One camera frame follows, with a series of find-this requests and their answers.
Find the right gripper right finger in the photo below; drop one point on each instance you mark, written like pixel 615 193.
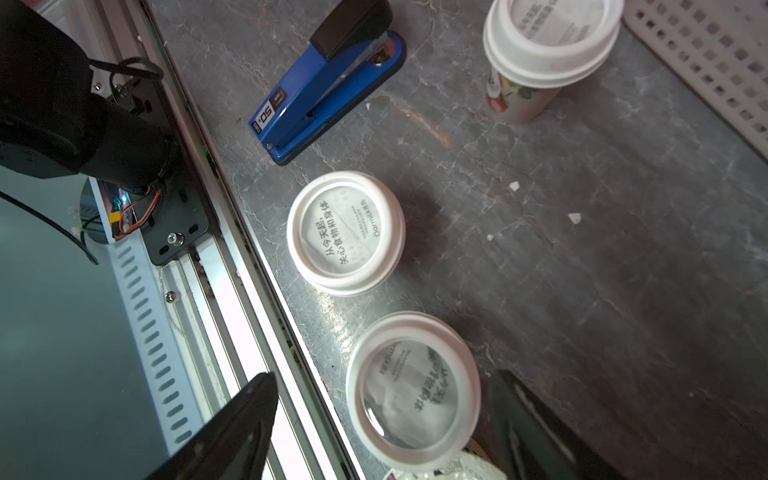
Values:
pixel 533 442

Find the blue black stapler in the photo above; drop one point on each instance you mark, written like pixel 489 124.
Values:
pixel 350 55

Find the wide Chobani yogurt tub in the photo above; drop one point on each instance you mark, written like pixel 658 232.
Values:
pixel 466 466

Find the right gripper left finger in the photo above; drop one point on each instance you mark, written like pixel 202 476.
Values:
pixel 234 444

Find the aluminium front rail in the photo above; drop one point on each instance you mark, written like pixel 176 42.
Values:
pixel 229 322

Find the left controller board with wires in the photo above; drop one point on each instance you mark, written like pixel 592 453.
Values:
pixel 109 213

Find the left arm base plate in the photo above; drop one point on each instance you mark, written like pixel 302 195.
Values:
pixel 185 217

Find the yogurt cup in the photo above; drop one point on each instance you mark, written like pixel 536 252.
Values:
pixel 536 48
pixel 413 391
pixel 345 233

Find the white plastic perforated basket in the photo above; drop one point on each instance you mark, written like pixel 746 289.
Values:
pixel 719 48

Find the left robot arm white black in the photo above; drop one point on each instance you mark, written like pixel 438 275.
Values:
pixel 53 124

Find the white vented strip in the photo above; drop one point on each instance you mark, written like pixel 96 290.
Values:
pixel 170 388

